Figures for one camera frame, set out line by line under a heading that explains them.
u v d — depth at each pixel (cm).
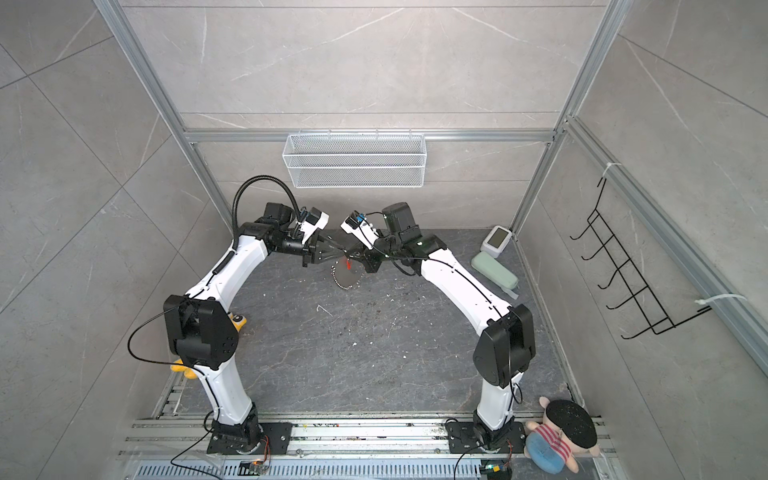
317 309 98
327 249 74
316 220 69
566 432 68
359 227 67
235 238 60
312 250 71
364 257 67
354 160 101
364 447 73
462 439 73
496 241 112
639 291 63
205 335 49
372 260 68
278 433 74
